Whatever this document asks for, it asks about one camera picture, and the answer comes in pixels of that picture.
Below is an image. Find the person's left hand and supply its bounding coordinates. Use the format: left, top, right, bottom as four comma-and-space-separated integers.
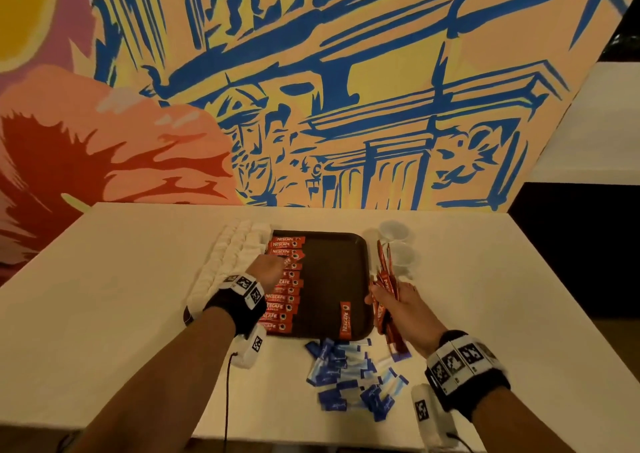
245, 252, 292, 295

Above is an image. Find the person's right hand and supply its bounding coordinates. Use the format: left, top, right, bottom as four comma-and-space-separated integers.
365, 278, 448, 359

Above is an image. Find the row of red Nescafe sachets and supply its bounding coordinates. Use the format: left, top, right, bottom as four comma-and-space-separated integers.
262, 234, 307, 336

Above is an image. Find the row of tea bags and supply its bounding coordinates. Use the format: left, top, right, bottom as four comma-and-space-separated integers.
183, 220, 273, 326

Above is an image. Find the dark brown tray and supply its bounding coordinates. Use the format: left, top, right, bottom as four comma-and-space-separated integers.
262, 230, 373, 341

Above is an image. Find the single red coffee stick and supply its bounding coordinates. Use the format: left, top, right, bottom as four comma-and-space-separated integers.
339, 300, 354, 342

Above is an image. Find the pile of blue sugar sachets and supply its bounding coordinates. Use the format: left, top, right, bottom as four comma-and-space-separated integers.
303, 336, 413, 422

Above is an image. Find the person's left forearm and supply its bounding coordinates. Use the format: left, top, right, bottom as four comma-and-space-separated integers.
70, 308, 241, 453

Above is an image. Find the black left wristband with markers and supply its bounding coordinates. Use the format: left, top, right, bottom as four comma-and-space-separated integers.
205, 272, 269, 337

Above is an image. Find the black wristband with markers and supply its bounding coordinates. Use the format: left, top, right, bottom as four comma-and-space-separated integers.
205, 272, 269, 337
425, 330, 511, 421

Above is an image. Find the small white cup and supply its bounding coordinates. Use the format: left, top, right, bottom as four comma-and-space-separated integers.
378, 218, 414, 244
385, 244, 419, 277

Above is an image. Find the black right wristband with markers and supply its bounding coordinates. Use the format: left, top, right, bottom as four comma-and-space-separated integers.
425, 330, 511, 421

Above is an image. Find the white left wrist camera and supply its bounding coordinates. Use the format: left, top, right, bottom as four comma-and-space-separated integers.
232, 322, 269, 369

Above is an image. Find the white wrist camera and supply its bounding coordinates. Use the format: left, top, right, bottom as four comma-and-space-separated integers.
232, 322, 269, 369
412, 382, 456, 450

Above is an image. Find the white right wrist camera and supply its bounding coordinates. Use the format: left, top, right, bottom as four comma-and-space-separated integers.
412, 382, 456, 450

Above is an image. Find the black right camera cable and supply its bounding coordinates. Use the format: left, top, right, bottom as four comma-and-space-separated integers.
445, 430, 477, 453

